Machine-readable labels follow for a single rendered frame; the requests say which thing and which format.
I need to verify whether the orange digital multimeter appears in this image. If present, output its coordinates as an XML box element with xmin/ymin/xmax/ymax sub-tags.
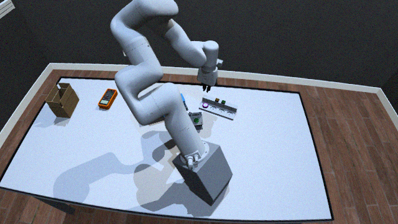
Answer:
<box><xmin>98</xmin><ymin>88</ymin><xmax>118</xmax><ymax>110</ymax></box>

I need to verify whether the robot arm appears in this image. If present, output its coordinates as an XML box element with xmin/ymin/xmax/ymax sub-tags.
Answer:
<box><xmin>110</xmin><ymin>0</ymin><xmax>223</xmax><ymax>167</ymax></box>

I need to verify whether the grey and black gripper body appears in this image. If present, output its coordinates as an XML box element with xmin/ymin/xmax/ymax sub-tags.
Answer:
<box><xmin>197</xmin><ymin>67</ymin><xmax>218</xmax><ymax>86</ymax></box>

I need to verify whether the brown cardboard box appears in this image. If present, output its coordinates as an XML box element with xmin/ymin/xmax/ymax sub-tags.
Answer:
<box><xmin>45</xmin><ymin>83</ymin><xmax>79</xmax><ymax>118</ymax></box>

